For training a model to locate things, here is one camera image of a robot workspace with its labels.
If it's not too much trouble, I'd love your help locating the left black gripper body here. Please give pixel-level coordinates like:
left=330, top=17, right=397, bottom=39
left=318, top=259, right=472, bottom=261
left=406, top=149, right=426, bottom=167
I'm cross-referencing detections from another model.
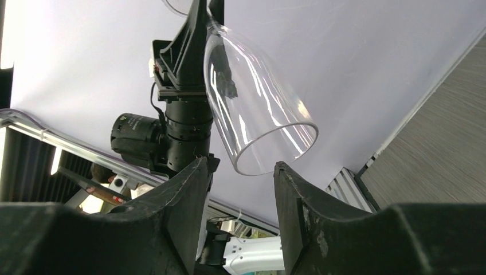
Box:
left=152, top=40, right=206, bottom=102

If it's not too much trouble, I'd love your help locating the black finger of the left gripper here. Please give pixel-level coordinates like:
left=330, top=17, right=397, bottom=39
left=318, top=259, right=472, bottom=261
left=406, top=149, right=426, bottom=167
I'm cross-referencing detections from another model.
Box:
left=208, top=0, right=225, bottom=25
left=158, top=0, right=208, bottom=91

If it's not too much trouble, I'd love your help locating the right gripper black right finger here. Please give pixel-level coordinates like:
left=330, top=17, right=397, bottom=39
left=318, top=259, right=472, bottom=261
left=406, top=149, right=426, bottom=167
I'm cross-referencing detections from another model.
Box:
left=273, top=162, right=485, bottom=274

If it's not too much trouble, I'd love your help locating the clear wine glass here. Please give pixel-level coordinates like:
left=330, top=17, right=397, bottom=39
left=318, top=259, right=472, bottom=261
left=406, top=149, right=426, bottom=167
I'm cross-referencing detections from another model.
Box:
left=166, top=1, right=319, bottom=176

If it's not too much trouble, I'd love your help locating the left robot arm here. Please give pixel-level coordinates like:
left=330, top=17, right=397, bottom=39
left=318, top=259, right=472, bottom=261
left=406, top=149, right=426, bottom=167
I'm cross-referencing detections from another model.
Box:
left=111, top=1, right=284, bottom=274

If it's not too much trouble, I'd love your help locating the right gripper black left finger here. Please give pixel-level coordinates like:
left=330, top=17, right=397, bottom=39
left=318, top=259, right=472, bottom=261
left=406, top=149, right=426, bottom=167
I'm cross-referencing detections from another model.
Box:
left=1, top=157, right=209, bottom=274

